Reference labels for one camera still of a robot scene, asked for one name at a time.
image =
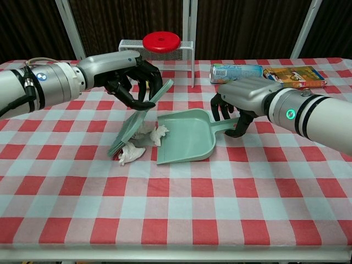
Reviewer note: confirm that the white metal frame post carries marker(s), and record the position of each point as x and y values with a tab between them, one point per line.
190	19
305	30
72	30

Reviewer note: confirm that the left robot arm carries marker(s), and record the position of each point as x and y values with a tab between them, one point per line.
55	82

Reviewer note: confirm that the green hand broom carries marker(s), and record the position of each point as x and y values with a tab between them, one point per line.
133	126

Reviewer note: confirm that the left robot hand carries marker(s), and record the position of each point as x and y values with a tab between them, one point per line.
110	67

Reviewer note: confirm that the blue printed drink can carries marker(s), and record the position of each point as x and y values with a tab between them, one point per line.
236	72

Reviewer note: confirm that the green plastic dustpan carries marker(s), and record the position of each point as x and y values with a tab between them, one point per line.
184	137

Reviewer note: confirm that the white tissue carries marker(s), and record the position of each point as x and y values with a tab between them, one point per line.
142	131
159	134
132	154

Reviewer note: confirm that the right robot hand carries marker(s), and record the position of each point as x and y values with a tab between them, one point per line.
247	93

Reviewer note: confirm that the orange printed snack packet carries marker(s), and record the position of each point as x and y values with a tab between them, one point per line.
294	77

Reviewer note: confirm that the red round plastic disc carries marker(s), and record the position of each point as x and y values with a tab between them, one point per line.
161	41

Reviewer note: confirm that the red white checkered tablecloth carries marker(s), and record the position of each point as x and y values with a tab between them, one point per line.
176	192

